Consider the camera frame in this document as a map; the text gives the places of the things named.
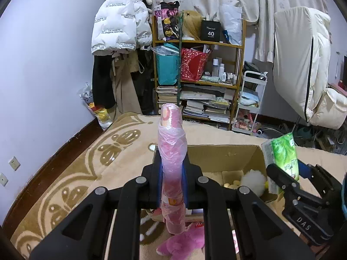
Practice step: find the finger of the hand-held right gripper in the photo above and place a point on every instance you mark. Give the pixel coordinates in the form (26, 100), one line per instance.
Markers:
(284, 180)
(325, 184)

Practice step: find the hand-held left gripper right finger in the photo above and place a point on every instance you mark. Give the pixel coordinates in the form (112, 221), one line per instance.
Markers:
(185, 184)

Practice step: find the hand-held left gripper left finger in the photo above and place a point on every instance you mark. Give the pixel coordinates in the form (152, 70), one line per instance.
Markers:
(160, 192)

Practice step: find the green tissue packet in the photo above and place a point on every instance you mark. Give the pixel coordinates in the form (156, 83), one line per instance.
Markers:
(284, 151)

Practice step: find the white fluffy toy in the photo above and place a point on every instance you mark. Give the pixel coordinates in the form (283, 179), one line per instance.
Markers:
(253, 180)

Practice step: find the plastic-wrapped pink toy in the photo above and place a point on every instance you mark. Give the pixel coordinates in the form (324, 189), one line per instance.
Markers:
(172, 146)

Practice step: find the printed cardboard box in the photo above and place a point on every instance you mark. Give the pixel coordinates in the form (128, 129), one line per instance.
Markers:
(230, 157)

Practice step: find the pink plush toy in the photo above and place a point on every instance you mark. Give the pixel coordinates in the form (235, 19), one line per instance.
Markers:
(184, 245)

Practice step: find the beige patterned blanket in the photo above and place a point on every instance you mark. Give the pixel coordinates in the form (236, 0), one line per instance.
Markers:
(81, 173)

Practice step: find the pile of books and papers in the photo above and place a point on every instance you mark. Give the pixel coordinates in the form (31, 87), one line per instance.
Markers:
(206, 103)

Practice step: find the white trolley cart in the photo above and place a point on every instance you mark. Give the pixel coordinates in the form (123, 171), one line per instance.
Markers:
(249, 100)

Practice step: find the stack of old books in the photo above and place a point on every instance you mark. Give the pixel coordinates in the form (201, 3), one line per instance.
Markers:
(165, 97)

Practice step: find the dark hanging garment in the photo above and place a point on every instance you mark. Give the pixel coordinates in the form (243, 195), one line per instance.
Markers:
(147, 86)

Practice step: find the plastic bag of snacks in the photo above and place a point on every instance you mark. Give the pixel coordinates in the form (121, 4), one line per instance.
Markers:
(95, 105)

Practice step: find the beige hanging coat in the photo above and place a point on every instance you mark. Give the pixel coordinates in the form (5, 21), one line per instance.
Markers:
(124, 86)

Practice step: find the teal paper bag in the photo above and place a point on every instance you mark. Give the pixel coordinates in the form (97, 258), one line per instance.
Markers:
(166, 70)

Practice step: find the group of cosmetic bottles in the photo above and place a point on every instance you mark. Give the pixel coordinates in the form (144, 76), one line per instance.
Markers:
(223, 71)

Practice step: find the red gift bag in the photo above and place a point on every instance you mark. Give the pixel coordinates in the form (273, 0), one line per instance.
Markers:
(193, 65)

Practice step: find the cream down coat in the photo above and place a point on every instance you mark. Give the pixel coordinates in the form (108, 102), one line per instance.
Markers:
(292, 59)

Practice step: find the black hanging coat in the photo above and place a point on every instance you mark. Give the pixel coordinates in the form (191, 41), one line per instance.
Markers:
(101, 81)

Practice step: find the clear plastic bag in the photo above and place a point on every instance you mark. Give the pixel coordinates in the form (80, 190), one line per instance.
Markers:
(164, 52)

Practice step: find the wooden shelf rack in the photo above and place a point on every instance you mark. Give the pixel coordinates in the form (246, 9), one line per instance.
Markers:
(206, 42)

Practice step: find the black box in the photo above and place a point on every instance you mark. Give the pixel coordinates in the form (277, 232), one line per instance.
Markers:
(212, 31)

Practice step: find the blonde wig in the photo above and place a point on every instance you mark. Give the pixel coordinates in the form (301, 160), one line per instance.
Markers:
(192, 24)

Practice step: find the black cartoon printed bag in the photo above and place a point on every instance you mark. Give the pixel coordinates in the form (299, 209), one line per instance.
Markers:
(166, 21)

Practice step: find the white plastic bag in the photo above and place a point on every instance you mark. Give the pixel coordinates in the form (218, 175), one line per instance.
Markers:
(231, 24)

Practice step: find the white puffer jacket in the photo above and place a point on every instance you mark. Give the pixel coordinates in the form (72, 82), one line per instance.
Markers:
(113, 27)

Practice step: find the white wall socket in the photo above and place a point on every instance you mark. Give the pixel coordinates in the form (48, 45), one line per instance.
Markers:
(3, 179)
(14, 163)

